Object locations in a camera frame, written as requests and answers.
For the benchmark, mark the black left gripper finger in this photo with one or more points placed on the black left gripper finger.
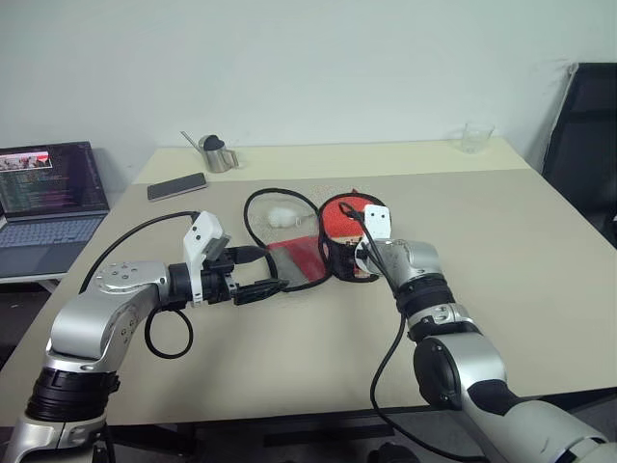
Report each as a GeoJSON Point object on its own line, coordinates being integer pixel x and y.
{"type": "Point", "coordinates": [246, 254]}
{"type": "Point", "coordinates": [258, 290]}

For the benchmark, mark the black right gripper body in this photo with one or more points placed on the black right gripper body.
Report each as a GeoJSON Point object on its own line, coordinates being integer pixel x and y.
{"type": "Point", "coordinates": [354, 265]}

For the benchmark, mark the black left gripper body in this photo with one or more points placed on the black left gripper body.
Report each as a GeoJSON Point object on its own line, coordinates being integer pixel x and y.
{"type": "Point", "coordinates": [217, 284]}

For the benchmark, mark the red black paddle case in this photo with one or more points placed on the red black paddle case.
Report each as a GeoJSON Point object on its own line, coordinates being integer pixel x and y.
{"type": "Point", "coordinates": [299, 255]}

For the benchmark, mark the red table tennis paddle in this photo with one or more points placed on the red table tennis paddle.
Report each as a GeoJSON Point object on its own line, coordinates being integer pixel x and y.
{"type": "Point", "coordinates": [337, 219]}

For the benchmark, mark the white fluffy pompom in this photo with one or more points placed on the white fluffy pompom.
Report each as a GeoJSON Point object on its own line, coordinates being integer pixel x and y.
{"type": "Point", "coordinates": [280, 217]}

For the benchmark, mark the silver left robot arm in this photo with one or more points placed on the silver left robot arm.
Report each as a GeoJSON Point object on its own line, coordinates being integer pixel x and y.
{"type": "Point", "coordinates": [82, 328]}

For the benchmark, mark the black smartphone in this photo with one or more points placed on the black smartphone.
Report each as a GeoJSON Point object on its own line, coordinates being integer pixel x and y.
{"type": "Point", "coordinates": [177, 186]}

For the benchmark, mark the stainless steel pitcher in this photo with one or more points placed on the stainless steel pitcher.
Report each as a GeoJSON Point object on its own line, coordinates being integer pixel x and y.
{"type": "Point", "coordinates": [219, 159]}

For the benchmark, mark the black round object in pitcher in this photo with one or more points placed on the black round object in pitcher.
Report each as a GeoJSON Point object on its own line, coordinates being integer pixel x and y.
{"type": "Point", "coordinates": [212, 143]}

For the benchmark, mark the thin metal rod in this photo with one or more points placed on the thin metal rod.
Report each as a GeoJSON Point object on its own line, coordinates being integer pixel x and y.
{"type": "Point", "coordinates": [192, 140]}

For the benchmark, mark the open grey laptop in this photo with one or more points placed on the open grey laptop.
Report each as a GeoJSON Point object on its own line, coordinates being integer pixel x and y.
{"type": "Point", "coordinates": [48, 217]}

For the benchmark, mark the white side table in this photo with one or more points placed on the white side table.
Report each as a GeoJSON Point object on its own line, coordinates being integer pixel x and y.
{"type": "Point", "coordinates": [29, 281]}

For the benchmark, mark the black office chair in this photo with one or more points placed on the black office chair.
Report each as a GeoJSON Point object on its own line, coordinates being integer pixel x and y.
{"type": "Point", "coordinates": [585, 130]}

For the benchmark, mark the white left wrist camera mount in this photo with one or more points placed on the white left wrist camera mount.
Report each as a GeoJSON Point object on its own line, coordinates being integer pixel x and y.
{"type": "Point", "coordinates": [205, 226]}

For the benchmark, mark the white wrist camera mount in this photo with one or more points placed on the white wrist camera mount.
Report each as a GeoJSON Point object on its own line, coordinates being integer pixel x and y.
{"type": "Point", "coordinates": [205, 226]}
{"type": "Point", "coordinates": [377, 221]}

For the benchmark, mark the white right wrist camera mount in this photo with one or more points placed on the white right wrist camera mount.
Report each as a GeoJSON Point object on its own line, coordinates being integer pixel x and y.
{"type": "Point", "coordinates": [377, 221]}

